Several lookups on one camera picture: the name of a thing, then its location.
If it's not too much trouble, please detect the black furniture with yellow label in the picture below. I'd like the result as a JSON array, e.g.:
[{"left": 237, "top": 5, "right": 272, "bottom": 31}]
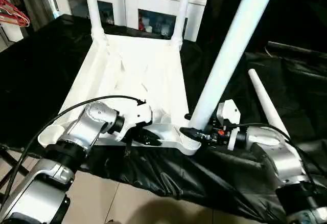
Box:
[{"left": 202, "top": 0, "right": 327, "bottom": 46}]

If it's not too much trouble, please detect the white plastic table leg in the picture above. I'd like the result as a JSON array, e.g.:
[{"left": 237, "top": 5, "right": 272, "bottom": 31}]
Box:
[
  {"left": 184, "top": 0, "right": 281, "bottom": 149},
  {"left": 171, "top": 0, "right": 195, "bottom": 52},
  {"left": 247, "top": 69, "right": 291, "bottom": 140},
  {"left": 83, "top": 0, "right": 107, "bottom": 44}
]

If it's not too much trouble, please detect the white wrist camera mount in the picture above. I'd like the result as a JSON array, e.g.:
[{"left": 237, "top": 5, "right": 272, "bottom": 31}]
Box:
[
  {"left": 114, "top": 102, "right": 154, "bottom": 143},
  {"left": 215, "top": 99, "right": 241, "bottom": 151}
]

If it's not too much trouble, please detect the white plastic table top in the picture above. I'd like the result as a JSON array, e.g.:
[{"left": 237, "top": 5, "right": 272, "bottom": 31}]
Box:
[{"left": 38, "top": 32, "right": 203, "bottom": 157}]

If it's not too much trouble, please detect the red patterned object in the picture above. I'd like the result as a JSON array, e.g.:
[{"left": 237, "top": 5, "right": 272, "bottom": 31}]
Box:
[{"left": 0, "top": 0, "right": 31, "bottom": 29}]

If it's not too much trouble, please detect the black metal stand leg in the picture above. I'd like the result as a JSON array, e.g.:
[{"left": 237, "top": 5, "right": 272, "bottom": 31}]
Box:
[{"left": 0, "top": 143, "right": 32, "bottom": 195}]

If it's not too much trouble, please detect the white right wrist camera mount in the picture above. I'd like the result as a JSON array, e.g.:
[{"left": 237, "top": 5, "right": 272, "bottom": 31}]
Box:
[{"left": 215, "top": 99, "right": 241, "bottom": 151}]

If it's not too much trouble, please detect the black work mat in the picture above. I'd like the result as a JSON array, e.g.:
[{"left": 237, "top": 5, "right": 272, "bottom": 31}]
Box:
[{"left": 0, "top": 13, "right": 327, "bottom": 222}]

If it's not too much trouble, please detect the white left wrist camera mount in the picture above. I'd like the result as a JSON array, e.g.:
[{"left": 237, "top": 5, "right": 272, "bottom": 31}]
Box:
[{"left": 114, "top": 102, "right": 154, "bottom": 143}]

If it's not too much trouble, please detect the white cabinet with glass doors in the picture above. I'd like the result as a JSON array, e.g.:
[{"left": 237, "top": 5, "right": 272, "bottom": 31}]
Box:
[{"left": 48, "top": 0, "right": 210, "bottom": 42}]

